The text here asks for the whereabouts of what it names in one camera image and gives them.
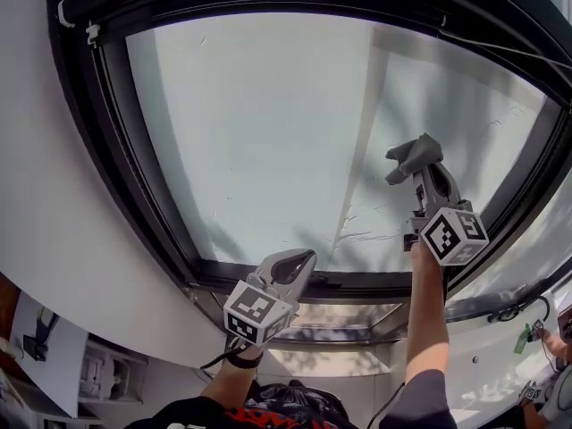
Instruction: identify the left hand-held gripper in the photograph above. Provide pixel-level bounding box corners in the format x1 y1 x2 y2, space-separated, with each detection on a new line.
223 248 317 345

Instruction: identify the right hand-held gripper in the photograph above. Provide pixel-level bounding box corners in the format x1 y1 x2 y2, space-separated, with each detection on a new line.
402 163 491 267

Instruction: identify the grey cloth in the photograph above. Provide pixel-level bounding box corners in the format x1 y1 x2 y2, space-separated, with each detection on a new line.
384 132 444 188

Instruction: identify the frosted window glass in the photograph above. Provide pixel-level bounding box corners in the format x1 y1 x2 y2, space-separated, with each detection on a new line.
124 12 562 274

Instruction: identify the person's right forearm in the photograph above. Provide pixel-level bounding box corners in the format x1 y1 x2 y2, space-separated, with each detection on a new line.
404 239 450 383

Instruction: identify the person's left forearm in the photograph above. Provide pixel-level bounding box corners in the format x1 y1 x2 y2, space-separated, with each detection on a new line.
200 344 265 415

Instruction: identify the black wristband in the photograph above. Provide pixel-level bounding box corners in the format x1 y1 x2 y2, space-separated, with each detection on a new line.
225 346 265 369

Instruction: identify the black printed shirt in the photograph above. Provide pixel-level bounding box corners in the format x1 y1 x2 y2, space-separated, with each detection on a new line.
124 368 459 429

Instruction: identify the black wrought iron hook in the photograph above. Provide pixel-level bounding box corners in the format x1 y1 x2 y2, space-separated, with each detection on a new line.
487 293 551 324

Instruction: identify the green tag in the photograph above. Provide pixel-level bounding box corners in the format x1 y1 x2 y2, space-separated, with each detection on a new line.
517 323 533 355

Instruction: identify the white folded plastic rack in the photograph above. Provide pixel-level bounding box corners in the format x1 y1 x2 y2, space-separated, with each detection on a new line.
78 350 133 404

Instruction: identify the white table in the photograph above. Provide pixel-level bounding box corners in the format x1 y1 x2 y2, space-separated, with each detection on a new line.
8 290 90 419

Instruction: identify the black oval-headed stand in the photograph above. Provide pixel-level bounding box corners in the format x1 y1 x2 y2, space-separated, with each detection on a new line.
34 306 62 348

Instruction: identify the black roller blind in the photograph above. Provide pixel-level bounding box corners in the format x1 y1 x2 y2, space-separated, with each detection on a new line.
57 0 572 106

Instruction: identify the small black box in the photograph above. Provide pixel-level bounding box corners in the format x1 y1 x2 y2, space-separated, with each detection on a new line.
21 333 48 362

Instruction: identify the white drawer cabinet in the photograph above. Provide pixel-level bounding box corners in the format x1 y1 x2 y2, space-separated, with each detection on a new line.
0 364 59 429

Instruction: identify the white blind end cap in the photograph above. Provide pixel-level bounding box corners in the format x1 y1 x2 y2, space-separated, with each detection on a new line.
57 0 76 29

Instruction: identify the black window frame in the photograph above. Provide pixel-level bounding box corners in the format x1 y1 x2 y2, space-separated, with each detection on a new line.
44 0 572 303

